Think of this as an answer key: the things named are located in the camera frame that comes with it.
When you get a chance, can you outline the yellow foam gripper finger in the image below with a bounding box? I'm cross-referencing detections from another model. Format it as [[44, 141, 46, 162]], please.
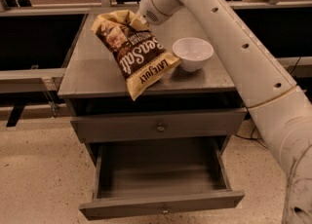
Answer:
[[130, 12, 149, 31]]

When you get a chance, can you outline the brown sea salt chip bag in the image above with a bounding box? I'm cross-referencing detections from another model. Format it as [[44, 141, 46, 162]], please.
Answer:
[[92, 10, 180, 100]]

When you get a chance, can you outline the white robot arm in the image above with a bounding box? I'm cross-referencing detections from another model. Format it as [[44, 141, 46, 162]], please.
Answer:
[[138, 0, 312, 224]]

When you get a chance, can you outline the grey wooden drawer cabinet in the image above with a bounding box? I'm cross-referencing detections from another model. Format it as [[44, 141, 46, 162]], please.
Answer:
[[58, 9, 247, 158]]

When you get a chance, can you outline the grey top drawer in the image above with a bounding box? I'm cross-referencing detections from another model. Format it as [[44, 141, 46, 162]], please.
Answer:
[[71, 108, 247, 143]]

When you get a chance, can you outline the grey open middle drawer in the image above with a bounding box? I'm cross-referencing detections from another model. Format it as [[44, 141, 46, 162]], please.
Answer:
[[79, 137, 244, 220]]

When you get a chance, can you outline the white ceramic bowl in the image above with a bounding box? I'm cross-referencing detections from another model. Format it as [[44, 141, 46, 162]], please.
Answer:
[[172, 37, 215, 72]]

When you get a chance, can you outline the grey metal railing frame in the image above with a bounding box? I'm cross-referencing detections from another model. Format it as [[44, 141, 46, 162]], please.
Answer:
[[0, 0, 312, 129]]

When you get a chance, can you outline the black floor cable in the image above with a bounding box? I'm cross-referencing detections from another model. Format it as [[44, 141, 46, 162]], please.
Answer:
[[234, 125, 268, 149]]

